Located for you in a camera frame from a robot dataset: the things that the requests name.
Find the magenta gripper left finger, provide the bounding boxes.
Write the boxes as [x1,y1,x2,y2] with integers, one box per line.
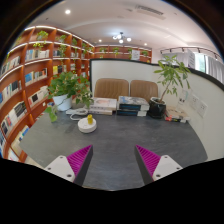
[45,145,93,186]

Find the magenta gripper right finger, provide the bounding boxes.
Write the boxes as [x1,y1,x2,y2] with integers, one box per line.
[134,145,182,185]

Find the white round charging base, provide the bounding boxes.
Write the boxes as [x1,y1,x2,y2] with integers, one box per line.
[78,118,97,133]

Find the small yellow object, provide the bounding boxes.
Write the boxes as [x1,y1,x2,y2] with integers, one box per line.
[87,114,93,125]

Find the white power strip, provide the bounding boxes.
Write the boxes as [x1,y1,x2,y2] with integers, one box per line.
[66,108,88,116]

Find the right stack of books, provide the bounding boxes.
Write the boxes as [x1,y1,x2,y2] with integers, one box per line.
[165,106,190,123]

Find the middle stack of dark books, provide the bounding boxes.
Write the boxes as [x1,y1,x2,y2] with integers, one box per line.
[116,96,150,117]

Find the left stack of books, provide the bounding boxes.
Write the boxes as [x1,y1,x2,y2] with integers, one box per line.
[89,97,117,115]

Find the right brown chair back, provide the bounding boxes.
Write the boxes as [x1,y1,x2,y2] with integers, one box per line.
[130,80,158,102]

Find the brown chair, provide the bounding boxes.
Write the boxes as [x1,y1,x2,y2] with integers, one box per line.
[94,78,129,99]
[130,80,158,102]

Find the green pothos in white pot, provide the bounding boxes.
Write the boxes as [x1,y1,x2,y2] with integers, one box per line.
[45,71,93,122]

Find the left brown chair back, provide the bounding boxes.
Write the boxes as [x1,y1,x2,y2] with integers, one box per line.
[94,78,129,99]

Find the tall plant in black pot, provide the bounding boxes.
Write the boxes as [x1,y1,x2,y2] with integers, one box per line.
[148,55,190,119]

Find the orange wooden bookshelf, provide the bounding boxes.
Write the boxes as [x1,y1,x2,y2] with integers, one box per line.
[0,25,153,164]

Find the ceiling chandelier lamp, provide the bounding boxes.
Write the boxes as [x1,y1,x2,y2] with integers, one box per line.
[113,32,131,44]

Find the white charger cable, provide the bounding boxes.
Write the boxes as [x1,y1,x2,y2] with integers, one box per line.
[68,108,90,122]

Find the white wall socket panel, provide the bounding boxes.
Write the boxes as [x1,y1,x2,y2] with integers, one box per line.
[190,94,208,117]

